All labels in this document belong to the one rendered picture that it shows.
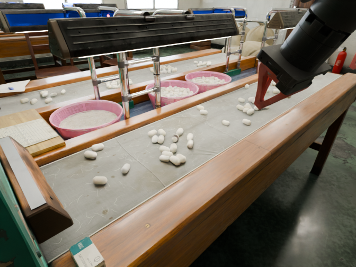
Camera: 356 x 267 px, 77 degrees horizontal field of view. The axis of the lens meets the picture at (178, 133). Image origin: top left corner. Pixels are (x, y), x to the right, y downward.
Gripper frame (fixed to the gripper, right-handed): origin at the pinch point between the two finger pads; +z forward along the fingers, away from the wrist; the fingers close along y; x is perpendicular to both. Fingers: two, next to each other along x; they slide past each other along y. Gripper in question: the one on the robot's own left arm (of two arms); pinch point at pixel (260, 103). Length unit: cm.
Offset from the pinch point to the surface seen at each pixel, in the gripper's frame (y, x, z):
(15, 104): 33, -75, 68
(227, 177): -3.8, 4.7, 23.9
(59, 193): 30.9, -14.0, 36.3
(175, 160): 1.9, -7.4, 30.9
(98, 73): -12, -92, 75
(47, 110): 23, -57, 56
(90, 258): 30.6, 4.6, 21.4
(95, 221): 27.0, -2.4, 30.2
